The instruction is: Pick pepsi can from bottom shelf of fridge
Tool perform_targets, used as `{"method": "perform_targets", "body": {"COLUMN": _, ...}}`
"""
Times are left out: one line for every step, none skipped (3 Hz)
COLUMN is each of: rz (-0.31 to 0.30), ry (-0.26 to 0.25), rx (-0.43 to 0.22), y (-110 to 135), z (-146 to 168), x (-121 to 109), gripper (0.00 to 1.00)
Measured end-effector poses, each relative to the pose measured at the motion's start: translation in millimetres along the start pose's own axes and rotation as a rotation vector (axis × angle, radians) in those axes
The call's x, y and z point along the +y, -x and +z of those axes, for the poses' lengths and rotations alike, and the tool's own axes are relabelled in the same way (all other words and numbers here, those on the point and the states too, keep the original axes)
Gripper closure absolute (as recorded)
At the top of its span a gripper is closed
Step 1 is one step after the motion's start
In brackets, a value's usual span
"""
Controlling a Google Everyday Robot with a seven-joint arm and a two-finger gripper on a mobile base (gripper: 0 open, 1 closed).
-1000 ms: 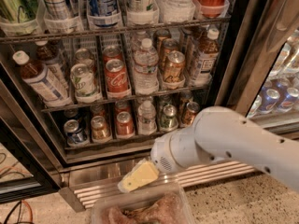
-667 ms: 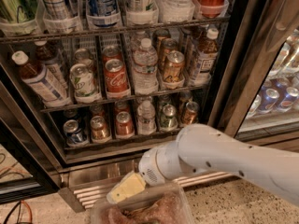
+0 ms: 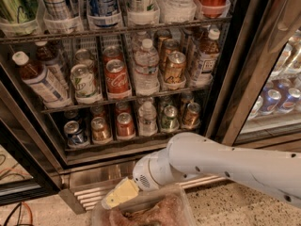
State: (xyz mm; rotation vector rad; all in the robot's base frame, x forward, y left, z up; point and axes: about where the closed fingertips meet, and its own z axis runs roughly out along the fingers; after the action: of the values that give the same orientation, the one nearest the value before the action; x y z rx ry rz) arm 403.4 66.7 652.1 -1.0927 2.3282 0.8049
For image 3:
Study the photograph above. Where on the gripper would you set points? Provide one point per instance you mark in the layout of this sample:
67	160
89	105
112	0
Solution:
143	173

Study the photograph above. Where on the blue pepsi can front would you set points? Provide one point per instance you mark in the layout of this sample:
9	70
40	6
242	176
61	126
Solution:
75	134

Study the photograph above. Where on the blue pepsi can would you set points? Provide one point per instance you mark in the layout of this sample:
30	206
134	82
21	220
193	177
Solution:
72	115
75	134

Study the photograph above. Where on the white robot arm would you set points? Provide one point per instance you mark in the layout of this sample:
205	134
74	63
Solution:
188	156

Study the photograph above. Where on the steel fridge vent grille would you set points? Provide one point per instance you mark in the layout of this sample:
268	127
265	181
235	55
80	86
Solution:
88	185

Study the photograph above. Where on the red can bottom front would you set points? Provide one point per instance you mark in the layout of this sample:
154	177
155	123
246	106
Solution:
125	125

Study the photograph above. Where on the gold can bottom front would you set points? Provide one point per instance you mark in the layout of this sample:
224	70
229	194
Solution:
101	132

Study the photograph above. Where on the gold can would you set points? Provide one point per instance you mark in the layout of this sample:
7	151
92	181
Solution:
175	65
101	132

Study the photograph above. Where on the small water bottle bottom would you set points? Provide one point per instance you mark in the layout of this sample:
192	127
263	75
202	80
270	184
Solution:
147	119

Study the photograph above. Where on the green can bottom shelf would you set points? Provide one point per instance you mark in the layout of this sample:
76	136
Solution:
169	119

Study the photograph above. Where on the blue pepsi can behind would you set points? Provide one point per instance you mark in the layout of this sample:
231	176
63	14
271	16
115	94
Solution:
72	115

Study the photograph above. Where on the orange can bottom right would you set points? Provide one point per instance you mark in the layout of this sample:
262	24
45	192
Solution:
191	114

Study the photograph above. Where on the red coca-cola can front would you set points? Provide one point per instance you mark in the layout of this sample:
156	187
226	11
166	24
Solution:
116	76

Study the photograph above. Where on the red coca-cola can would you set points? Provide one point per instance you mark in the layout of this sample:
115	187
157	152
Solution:
112	52
116	76

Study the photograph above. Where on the green white can middle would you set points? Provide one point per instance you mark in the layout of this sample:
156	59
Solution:
84	82

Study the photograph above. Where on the gold can middle front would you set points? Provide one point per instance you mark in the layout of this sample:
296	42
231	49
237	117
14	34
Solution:
175	65

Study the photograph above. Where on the water bottle middle shelf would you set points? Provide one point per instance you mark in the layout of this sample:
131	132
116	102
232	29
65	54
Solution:
146	68

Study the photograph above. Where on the red coca-cola can rear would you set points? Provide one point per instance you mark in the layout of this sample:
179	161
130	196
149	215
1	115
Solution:
112	52

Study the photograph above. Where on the fridge glass door right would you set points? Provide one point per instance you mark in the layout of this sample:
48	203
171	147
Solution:
279	21

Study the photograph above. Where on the clear plastic bin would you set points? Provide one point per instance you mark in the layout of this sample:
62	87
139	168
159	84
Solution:
167	206

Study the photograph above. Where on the tea bottle left front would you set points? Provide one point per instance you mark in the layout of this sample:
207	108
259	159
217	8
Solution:
40	79

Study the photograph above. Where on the tea bottle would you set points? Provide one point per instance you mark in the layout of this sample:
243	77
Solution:
40	79
208	53
51	57

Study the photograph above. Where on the tea bottle left rear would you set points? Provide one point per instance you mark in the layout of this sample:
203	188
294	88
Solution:
51	57

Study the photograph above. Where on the tea bottle right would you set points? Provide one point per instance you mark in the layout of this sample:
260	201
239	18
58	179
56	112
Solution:
208	53

